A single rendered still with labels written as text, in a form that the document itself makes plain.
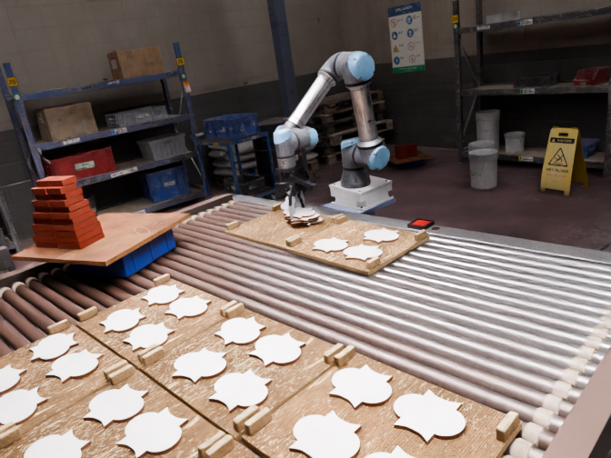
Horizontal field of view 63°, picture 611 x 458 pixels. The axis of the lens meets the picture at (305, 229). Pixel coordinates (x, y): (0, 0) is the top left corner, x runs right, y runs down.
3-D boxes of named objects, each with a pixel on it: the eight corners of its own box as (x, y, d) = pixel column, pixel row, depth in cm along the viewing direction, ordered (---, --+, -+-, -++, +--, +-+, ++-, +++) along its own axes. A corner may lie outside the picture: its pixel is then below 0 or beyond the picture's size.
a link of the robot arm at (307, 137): (304, 124, 217) (282, 130, 211) (318, 127, 208) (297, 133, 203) (305, 143, 220) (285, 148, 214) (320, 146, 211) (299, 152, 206)
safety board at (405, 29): (392, 73, 750) (387, 7, 719) (425, 71, 703) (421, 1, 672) (391, 73, 749) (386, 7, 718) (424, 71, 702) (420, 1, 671)
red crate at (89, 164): (105, 167, 599) (99, 144, 589) (118, 171, 564) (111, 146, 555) (47, 182, 563) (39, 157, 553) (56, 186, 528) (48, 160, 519)
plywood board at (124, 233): (105, 216, 238) (105, 213, 238) (191, 217, 217) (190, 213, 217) (12, 260, 196) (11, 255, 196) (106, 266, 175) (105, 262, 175)
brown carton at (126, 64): (154, 75, 608) (147, 47, 597) (166, 74, 578) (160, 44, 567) (113, 82, 580) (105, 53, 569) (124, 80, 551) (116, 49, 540)
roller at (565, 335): (172, 232, 250) (170, 223, 249) (616, 355, 116) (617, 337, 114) (164, 234, 247) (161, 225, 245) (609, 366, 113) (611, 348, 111)
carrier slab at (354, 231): (347, 223, 213) (346, 219, 213) (429, 239, 184) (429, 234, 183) (285, 252, 192) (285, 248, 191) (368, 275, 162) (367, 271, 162)
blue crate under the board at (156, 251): (124, 243, 228) (118, 224, 224) (178, 246, 215) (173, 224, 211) (70, 273, 202) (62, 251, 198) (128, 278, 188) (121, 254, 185)
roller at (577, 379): (145, 242, 241) (143, 233, 239) (595, 391, 106) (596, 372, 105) (135, 245, 237) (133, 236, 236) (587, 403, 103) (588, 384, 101)
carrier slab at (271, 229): (283, 210, 243) (282, 206, 242) (346, 222, 214) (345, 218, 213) (225, 234, 221) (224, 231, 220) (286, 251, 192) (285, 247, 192)
